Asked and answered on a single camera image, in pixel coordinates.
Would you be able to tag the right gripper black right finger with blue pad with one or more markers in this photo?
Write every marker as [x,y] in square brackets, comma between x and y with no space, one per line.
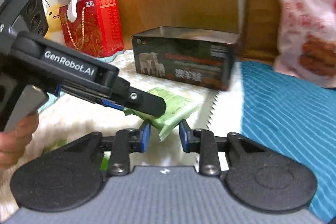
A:
[207,146]

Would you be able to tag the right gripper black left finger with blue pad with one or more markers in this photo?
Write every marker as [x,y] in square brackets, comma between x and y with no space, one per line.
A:
[120,146]

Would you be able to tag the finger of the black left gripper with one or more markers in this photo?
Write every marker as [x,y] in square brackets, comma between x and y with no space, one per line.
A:
[137,100]

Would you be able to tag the green snack packet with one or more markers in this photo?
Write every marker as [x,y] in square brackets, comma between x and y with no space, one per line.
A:
[177,109]

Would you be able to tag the person's left hand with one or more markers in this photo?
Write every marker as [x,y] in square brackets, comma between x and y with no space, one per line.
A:
[14,143]

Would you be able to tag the yellow duck plush toy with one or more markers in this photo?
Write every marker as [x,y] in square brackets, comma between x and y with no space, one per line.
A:
[55,31]

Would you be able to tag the red gift bag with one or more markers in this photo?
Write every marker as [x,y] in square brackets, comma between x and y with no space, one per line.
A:
[96,31]

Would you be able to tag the black cardboard snack box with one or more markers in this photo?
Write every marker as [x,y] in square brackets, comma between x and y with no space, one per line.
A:
[187,55]

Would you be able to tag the brown woven chair back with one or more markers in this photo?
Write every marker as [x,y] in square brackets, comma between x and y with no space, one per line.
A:
[260,30]

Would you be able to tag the pink fried-twist snack bag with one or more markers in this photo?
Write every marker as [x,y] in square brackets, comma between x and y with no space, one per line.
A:
[306,41]

